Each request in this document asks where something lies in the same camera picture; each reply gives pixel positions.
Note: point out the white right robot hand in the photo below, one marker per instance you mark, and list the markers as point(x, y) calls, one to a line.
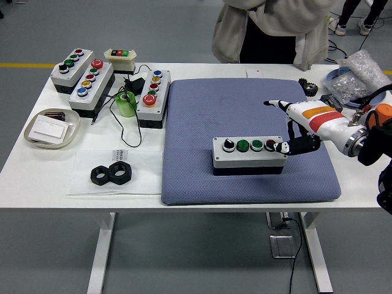
point(321, 119)

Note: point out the grey selector switch button box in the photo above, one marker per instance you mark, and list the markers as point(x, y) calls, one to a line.
point(232, 162)

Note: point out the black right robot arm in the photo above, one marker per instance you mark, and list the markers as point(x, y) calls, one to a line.
point(372, 147)

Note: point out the grey five-button mushroom box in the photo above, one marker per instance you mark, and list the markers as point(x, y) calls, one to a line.
point(162, 92)

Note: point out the grey control box blue button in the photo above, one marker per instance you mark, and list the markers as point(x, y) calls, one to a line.
point(101, 81)

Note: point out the grey four-button control box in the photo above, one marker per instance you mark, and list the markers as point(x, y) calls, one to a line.
point(81, 65)

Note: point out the black module green terminals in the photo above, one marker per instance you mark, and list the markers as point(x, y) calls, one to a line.
point(333, 102)

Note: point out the black gear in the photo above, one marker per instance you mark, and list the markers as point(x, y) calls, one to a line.
point(309, 88)

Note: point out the clear bag of metal parts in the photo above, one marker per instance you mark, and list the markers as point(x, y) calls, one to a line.
point(349, 85)

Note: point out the blue and white plate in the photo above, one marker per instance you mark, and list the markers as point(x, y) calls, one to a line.
point(332, 75)

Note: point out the small red clip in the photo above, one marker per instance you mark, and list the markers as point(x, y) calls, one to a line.
point(367, 107)

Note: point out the orange cylinder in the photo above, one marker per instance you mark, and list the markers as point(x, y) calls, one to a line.
point(384, 110)

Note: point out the bubble wrap bag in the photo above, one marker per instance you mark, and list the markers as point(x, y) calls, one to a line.
point(364, 65)

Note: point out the person with white shoes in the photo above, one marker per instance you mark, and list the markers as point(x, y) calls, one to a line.
point(349, 12)

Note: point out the blue-grey padded mat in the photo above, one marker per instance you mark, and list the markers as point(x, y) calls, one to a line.
point(199, 122)

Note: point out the white table leg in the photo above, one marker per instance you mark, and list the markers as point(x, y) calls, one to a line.
point(101, 254)
point(315, 245)

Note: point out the metal floor outlet plate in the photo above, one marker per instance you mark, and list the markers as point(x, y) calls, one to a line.
point(280, 246)

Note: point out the black power adapter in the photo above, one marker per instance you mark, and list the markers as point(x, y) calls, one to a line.
point(137, 84)

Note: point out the clear printed plastic bag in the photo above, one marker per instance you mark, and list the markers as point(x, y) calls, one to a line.
point(137, 180)

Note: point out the green tape roll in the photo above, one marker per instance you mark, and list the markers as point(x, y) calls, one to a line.
point(125, 107)

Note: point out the black hex nut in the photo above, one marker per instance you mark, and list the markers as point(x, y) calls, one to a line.
point(127, 174)
point(95, 176)

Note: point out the white shallow tray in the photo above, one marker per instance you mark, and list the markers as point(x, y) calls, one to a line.
point(70, 119)

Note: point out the dark brown small item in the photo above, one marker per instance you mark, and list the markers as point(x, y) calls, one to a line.
point(56, 116)

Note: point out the cream three-button switch box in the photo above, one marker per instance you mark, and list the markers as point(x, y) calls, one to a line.
point(122, 62)

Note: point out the white switch panel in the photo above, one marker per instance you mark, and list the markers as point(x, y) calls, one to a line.
point(49, 128)

